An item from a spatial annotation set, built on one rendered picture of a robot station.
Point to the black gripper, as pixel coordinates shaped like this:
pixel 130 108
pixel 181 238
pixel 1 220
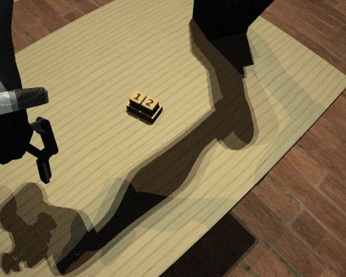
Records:
pixel 16 140

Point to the tan wooden cube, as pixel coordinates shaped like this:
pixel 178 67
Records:
pixel 137 99
pixel 150 106

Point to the tan shallow rectangular tray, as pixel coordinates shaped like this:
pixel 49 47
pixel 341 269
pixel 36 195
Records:
pixel 144 115

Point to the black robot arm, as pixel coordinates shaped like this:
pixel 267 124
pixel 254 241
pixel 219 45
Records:
pixel 12 96

